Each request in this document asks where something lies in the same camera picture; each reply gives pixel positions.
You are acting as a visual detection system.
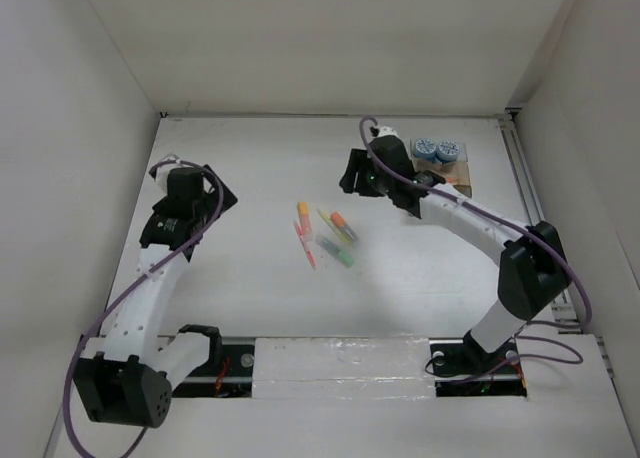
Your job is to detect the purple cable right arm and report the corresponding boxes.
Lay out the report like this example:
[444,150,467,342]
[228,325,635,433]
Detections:
[358,116,594,384]

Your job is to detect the tiered acrylic organizer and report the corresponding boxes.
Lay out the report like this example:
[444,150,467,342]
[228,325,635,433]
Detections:
[409,139,472,198]

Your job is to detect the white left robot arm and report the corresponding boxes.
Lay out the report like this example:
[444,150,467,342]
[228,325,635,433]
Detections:
[72,157,237,428]

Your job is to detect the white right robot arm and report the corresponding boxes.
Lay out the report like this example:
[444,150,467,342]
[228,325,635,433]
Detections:
[339,128,572,373]

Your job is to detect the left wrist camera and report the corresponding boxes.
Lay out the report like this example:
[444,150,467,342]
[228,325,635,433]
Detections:
[148,154,183,194]

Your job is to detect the yellow-capped pink highlighter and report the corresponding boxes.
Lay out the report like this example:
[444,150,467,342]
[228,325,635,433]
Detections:
[297,202,313,241]

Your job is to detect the green-capped clear highlighter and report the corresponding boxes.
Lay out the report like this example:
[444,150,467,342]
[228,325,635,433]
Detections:
[315,234,354,268]

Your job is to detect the aluminium rail at wall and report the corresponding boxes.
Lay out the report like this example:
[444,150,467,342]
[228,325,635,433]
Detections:
[497,108,583,334]

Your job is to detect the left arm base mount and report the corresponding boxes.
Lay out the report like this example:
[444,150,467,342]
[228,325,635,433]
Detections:
[172,324,256,399]

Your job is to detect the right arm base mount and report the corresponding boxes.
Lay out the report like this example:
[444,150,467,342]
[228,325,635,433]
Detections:
[424,339,528,398]

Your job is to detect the blue round putty jar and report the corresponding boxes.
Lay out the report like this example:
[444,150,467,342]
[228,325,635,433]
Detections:
[411,138,437,162]

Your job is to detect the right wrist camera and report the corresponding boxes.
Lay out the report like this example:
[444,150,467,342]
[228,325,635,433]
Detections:
[369,125,399,139]

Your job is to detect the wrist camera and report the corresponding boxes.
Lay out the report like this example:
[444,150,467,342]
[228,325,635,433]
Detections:
[148,154,183,194]
[369,125,399,139]

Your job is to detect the thin pink pen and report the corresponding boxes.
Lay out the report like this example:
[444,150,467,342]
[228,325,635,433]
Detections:
[293,221,317,270]

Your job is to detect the orange-capped clear highlighter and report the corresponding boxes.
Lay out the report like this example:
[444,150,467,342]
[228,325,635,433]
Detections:
[330,212,359,243]

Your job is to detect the thin yellow pen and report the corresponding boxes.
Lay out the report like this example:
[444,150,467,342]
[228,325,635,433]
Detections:
[316,208,355,247]

